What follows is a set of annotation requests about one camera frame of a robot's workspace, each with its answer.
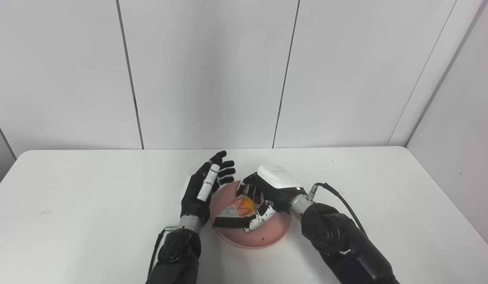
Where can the chocolate cake slice with fruit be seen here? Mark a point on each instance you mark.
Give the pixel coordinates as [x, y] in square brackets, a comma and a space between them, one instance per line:
[234, 217]

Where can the pink round plate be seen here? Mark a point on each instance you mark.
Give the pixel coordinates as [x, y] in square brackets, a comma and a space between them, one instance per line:
[267, 234]

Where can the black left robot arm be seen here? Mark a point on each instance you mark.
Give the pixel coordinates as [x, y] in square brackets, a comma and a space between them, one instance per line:
[179, 256]

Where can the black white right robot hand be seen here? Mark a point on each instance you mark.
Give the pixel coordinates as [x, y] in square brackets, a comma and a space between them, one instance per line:
[279, 185]

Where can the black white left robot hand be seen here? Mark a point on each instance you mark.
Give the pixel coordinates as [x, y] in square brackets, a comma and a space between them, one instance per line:
[194, 201]

